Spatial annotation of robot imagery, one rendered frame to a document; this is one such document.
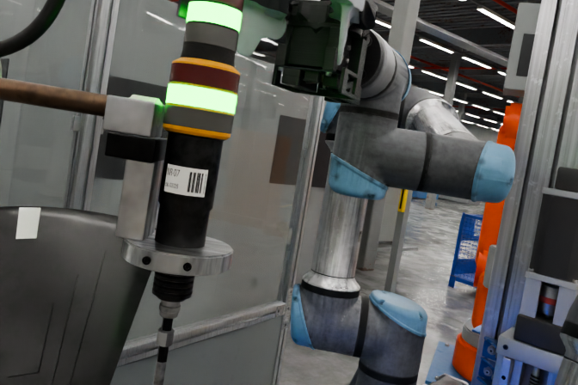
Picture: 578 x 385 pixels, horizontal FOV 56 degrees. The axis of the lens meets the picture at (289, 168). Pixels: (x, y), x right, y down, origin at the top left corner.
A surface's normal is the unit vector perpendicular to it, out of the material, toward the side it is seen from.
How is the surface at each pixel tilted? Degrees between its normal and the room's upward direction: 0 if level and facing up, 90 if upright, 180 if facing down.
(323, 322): 88
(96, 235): 42
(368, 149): 87
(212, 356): 90
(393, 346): 90
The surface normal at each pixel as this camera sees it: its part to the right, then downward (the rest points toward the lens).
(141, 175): 0.01, 0.05
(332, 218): -0.47, -0.06
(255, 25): 0.72, 0.22
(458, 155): -0.04, -0.34
